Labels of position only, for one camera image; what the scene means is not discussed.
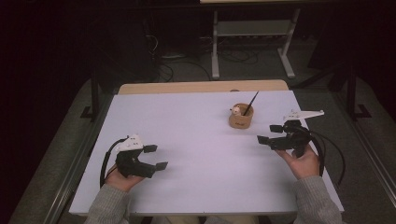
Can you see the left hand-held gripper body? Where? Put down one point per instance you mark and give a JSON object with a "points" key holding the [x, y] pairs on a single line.
{"points": [[130, 161]]}

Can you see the small figurine on pen holder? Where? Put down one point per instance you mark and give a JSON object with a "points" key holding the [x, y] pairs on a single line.
{"points": [[236, 110]]}

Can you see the aluminium rail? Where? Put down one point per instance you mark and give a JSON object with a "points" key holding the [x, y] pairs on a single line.
{"points": [[77, 168], [370, 149]]}

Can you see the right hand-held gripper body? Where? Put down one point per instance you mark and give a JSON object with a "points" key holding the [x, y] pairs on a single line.
{"points": [[294, 138]]}

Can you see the white board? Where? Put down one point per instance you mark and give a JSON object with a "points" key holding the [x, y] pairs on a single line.
{"points": [[202, 174]]}

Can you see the wooden table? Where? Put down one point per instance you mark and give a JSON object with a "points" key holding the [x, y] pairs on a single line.
{"points": [[186, 87]]}

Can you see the black pen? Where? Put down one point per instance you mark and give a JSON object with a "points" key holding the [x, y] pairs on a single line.
{"points": [[250, 104]]}

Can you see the black metal stand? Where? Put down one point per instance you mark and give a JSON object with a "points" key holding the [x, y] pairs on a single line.
{"points": [[351, 93], [94, 93]]}

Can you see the person's left hand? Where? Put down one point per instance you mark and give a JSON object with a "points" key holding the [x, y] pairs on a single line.
{"points": [[121, 182]]}

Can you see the round wooden pen holder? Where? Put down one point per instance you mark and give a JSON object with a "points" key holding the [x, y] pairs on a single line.
{"points": [[240, 121]]}

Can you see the person's right hand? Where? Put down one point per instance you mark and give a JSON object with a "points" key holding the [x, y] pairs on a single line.
{"points": [[305, 165]]}

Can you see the white metal desk frame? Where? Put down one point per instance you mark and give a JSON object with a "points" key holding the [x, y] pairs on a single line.
{"points": [[253, 28]]}

